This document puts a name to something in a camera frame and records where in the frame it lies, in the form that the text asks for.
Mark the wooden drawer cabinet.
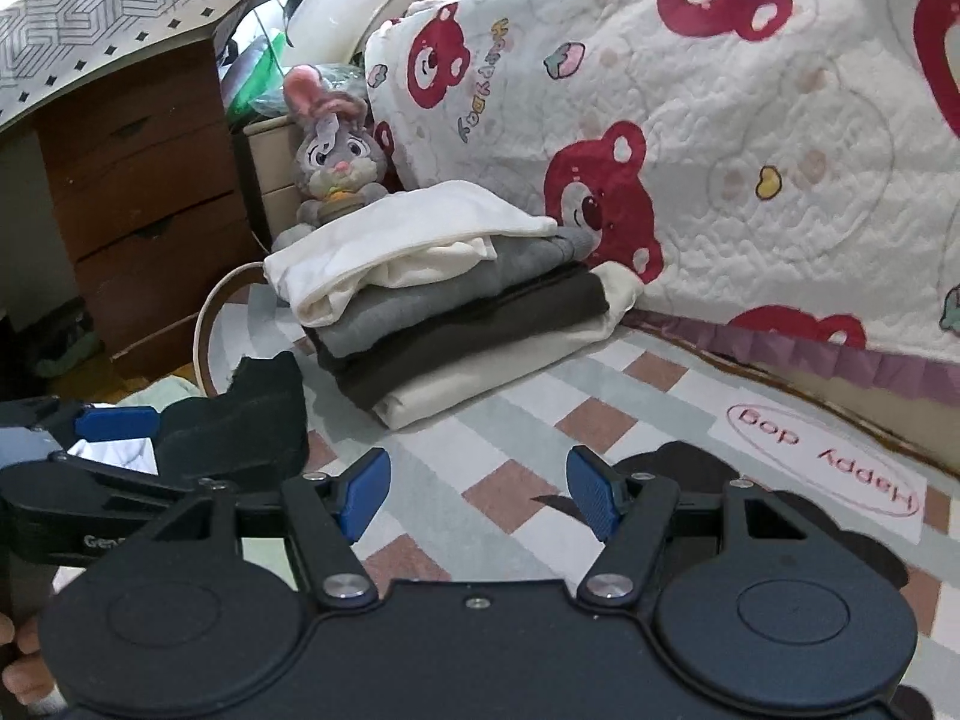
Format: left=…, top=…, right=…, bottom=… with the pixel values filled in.
left=34, top=37, right=263, bottom=380

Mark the checkered floor mat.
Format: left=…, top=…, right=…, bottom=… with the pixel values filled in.
left=202, top=285, right=960, bottom=720

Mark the light green cloth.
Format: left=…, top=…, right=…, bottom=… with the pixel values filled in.
left=112, top=375, right=207, bottom=421

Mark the person's left hand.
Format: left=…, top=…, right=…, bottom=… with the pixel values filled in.
left=0, top=611, right=70, bottom=717

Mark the beige bed base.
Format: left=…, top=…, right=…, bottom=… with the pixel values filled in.
left=637, top=322, right=960, bottom=481

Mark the grey plush rabbit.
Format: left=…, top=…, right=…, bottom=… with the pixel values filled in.
left=274, top=66, right=391, bottom=248

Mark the grey folded sweater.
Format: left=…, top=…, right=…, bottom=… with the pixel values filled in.
left=304, top=229, right=601, bottom=361

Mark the white quilt with red bears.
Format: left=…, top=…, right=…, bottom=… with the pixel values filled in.
left=364, top=0, right=960, bottom=428

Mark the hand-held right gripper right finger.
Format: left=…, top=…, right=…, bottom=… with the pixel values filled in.
left=566, top=444, right=812, bottom=607

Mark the cream nightstand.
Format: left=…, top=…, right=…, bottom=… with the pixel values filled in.
left=232, top=116, right=316, bottom=248

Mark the black cloth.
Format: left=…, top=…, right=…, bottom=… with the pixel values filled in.
left=160, top=351, right=310, bottom=477

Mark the white garment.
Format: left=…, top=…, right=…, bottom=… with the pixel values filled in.
left=262, top=180, right=560, bottom=328

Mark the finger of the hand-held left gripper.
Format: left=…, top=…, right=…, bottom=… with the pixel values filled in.
left=0, top=399, right=161, bottom=446
left=0, top=454, right=220, bottom=520

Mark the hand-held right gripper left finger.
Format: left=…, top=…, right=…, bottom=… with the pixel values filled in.
left=154, top=446, right=392, bottom=611

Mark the geometric patterned cover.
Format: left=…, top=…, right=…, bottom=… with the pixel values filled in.
left=0, top=0, right=260, bottom=128

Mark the dark brown folded garment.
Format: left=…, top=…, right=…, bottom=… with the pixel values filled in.
left=311, top=266, right=610, bottom=413

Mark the green plastic bag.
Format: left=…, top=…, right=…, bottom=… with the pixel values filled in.
left=217, top=0, right=301, bottom=128

